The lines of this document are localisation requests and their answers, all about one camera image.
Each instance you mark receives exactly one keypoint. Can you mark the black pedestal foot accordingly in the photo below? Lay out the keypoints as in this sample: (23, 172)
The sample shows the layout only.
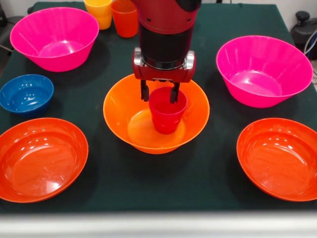
(3, 17)
(301, 32)

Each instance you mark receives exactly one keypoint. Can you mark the pink large bowl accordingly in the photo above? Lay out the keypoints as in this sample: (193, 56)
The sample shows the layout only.
(54, 32)
(260, 74)

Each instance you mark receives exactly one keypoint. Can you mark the blue small bowl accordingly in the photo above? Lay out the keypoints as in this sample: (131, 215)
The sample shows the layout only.
(26, 96)

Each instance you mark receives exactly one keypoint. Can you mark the yellow plastic cup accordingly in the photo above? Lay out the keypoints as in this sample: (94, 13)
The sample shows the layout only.
(99, 15)

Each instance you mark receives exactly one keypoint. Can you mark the orange large bowl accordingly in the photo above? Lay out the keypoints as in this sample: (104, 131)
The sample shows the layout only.
(123, 111)

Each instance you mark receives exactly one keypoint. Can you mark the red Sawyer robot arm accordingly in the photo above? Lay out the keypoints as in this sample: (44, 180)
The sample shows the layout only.
(166, 29)

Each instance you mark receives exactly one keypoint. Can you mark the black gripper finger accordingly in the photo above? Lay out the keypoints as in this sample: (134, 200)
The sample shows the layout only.
(174, 94)
(144, 91)

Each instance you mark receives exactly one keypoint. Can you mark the red shallow bowl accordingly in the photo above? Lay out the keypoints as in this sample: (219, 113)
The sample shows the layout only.
(280, 161)
(39, 161)

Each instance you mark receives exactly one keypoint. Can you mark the dark green tablecloth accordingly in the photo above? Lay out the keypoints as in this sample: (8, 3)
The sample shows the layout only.
(161, 186)

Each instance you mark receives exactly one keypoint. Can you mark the crimson plastic cup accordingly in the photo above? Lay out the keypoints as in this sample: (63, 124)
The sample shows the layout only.
(168, 119)

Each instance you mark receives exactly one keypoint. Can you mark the red-orange plastic cup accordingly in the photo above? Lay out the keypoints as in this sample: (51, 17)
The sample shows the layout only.
(125, 22)

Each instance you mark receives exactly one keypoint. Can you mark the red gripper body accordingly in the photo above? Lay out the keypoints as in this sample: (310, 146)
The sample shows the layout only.
(163, 74)

